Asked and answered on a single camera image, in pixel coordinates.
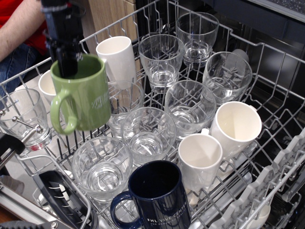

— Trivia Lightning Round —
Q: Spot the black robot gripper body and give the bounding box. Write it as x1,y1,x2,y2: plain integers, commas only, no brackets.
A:
41,0,82,57

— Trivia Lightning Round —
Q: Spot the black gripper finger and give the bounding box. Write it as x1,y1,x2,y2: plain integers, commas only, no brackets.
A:
56,47,78,79

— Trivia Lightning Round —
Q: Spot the green ceramic mug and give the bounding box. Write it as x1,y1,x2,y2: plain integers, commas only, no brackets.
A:
50,54,111,135

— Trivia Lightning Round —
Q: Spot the person forearm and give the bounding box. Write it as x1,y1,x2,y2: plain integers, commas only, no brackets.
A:
0,0,47,63

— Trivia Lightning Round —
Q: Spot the white mug left side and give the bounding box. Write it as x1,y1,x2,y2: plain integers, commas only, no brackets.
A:
38,70,56,104

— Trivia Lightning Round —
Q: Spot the tall white mug rear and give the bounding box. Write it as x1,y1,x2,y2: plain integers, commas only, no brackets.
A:
96,36,137,90

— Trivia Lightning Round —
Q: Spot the navy blue printed mug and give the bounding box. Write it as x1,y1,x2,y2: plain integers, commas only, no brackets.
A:
110,160,191,229

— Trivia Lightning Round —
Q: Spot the white mug front centre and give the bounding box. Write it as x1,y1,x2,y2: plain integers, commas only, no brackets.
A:
178,134,223,193

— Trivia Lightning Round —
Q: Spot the white mug right side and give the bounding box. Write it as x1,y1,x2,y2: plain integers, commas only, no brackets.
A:
201,101,262,160

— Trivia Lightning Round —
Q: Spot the red shirt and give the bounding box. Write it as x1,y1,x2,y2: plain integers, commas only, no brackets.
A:
0,0,50,56

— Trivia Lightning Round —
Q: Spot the blue jeans leg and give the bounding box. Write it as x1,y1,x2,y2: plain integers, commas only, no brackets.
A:
0,43,40,97

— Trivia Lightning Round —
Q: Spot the clear tall glass centre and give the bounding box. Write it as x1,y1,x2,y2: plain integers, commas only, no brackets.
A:
107,81,144,140

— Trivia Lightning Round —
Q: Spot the clear glass far left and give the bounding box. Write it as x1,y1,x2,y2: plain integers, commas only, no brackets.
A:
0,89,52,151

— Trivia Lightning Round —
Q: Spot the clear glass rear centre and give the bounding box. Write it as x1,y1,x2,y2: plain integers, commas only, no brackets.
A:
138,34,183,94

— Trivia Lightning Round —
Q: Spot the black clamp with metal screw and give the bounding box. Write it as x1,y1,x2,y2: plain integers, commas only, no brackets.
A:
0,116,43,170

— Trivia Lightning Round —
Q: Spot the clear glass centre front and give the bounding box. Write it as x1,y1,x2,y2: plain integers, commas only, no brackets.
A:
121,107,177,167

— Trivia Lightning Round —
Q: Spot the clear glass front left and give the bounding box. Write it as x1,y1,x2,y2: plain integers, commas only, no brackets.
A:
71,136,133,203

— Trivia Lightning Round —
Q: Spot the clear glass centre right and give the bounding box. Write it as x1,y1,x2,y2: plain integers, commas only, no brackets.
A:
164,80,216,140

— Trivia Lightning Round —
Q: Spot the clear glass rear right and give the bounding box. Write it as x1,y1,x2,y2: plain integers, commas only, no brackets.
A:
176,12,219,69

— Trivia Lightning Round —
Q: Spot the clear glass right side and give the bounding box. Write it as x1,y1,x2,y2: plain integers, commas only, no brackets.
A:
203,49,253,107

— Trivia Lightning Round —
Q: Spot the grey plastic tine holder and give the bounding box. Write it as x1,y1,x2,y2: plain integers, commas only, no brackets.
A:
210,130,305,229

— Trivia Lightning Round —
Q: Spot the grey wire dishwasher rack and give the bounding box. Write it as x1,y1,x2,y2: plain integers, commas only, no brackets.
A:
0,0,305,229

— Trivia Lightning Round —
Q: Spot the black slotted plastic handle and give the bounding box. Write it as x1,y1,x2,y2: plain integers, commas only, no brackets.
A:
33,170,99,229

